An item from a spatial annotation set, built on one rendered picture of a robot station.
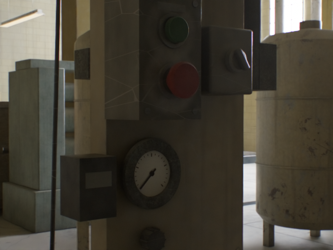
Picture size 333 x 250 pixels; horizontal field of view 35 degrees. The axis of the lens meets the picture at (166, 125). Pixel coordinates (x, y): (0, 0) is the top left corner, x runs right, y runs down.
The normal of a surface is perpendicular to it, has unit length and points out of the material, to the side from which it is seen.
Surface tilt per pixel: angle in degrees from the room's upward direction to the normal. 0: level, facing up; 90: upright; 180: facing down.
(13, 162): 90
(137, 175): 90
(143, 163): 90
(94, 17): 90
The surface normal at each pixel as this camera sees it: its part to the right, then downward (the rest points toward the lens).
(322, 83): -0.07, 0.03
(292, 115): -0.51, 0.03
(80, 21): 0.60, 0.02
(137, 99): -0.80, 0.02
